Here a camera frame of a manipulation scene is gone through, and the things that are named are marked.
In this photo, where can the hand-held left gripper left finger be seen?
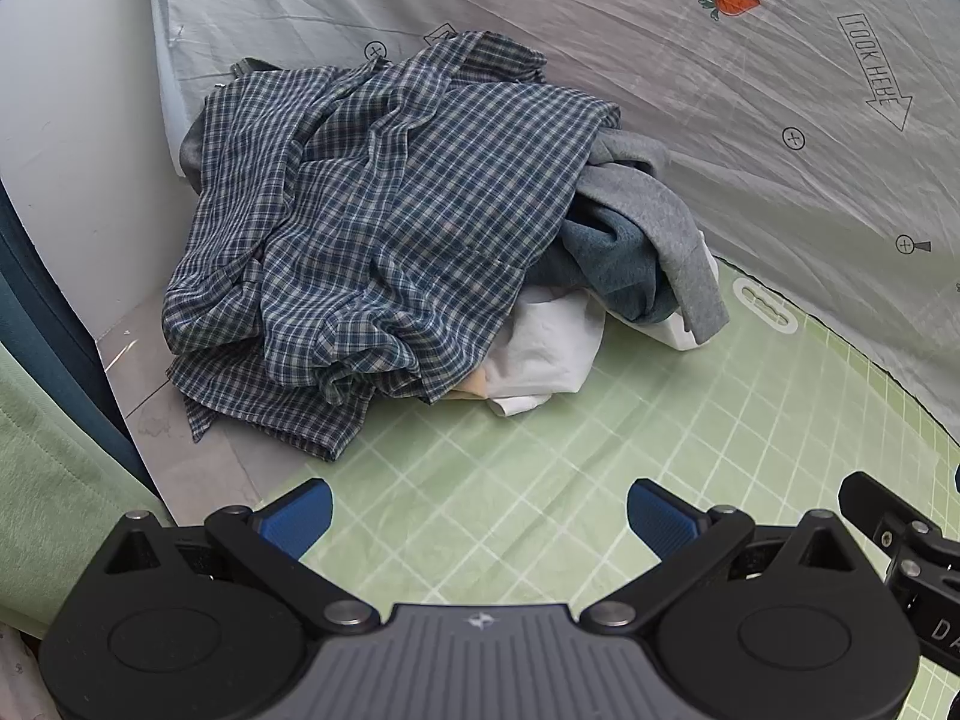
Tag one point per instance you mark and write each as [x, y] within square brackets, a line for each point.
[296, 521]

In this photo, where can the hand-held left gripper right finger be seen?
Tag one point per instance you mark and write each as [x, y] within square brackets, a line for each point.
[664, 521]

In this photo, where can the blue plaid shirt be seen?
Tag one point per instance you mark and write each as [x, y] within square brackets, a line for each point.
[375, 225]

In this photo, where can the green grid mat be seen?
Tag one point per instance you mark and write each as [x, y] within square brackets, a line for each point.
[600, 420]

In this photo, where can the white garment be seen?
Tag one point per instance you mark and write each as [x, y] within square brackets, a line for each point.
[540, 352]

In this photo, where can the light green cloth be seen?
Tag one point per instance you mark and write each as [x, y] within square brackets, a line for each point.
[52, 480]

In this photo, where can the grey carrot-print bed sheet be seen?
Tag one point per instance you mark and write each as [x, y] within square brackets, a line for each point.
[675, 90]

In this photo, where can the beige garment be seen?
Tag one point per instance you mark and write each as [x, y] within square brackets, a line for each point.
[472, 388]

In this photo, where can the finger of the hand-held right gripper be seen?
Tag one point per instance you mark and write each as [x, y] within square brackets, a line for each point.
[870, 499]

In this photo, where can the teal curtain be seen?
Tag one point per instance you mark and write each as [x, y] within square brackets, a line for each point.
[45, 300]

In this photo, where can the grey sweater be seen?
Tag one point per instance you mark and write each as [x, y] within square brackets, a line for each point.
[660, 217]

